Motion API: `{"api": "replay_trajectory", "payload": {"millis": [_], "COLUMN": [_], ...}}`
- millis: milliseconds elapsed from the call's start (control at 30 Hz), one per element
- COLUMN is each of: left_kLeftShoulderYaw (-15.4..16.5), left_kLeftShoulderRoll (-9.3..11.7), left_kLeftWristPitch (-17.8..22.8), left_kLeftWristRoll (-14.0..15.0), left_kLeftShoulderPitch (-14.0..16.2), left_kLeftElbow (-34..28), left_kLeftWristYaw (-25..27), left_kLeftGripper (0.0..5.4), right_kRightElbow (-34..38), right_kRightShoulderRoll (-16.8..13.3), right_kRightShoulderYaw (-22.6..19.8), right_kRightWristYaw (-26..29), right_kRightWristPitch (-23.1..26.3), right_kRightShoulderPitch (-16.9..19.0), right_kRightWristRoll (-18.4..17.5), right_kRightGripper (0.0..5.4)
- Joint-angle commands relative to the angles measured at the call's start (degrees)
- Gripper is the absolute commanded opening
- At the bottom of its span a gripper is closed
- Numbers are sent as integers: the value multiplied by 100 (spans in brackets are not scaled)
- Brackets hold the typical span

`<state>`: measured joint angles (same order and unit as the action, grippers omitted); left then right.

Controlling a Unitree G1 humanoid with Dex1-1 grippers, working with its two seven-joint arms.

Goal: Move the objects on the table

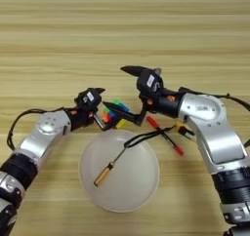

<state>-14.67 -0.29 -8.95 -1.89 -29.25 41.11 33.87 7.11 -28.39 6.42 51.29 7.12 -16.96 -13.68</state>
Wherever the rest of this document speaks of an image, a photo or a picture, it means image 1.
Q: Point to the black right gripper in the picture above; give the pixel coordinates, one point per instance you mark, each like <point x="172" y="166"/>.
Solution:
<point x="166" y="103"/>

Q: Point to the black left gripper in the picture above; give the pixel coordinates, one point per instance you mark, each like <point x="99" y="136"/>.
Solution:
<point x="79" y="118"/>

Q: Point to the multicoloured puzzle cube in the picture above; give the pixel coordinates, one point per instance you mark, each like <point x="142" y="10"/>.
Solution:
<point x="106" y="115"/>

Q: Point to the round white plate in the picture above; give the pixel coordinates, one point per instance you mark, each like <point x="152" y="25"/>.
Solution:
<point x="130" y="181"/>

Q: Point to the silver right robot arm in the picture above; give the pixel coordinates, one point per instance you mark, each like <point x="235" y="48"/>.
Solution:
<point x="215" y="132"/>

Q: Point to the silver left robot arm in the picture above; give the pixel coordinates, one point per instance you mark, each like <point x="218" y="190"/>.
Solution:
<point x="45" y="132"/>

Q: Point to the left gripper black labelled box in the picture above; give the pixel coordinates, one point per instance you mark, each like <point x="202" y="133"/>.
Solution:
<point x="87" y="100"/>

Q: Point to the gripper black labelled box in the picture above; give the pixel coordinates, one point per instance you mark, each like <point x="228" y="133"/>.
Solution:
<point x="87" y="100"/>
<point x="148" y="82"/>

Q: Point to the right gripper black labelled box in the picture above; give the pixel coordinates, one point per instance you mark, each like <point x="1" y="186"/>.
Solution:
<point x="148" y="82"/>

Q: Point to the yellow tape measure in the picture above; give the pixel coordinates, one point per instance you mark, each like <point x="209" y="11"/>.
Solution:
<point x="187" y="132"/>

